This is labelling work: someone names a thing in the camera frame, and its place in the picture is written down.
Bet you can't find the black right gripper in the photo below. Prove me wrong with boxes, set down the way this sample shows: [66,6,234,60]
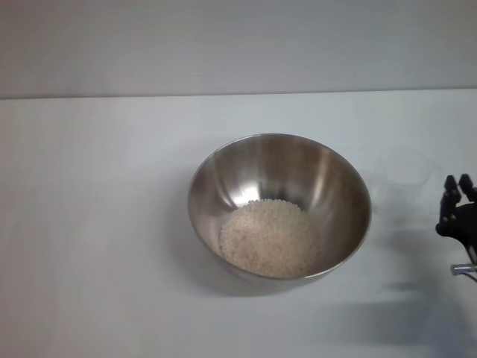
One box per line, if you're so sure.
[435,172,477,263]

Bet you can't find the clear plastic measuring cup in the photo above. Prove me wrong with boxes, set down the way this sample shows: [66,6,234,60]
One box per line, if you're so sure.
[367,145,441,222]

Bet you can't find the white rice grains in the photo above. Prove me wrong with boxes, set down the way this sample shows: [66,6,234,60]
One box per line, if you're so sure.
[219,198,323,279]

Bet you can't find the stainless steel mixing bowl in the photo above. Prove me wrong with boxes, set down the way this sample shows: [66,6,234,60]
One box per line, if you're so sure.
[187,133,373,289]

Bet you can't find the silver cable plug connector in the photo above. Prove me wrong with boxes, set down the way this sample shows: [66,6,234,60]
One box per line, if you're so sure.
[450,262,477,281]

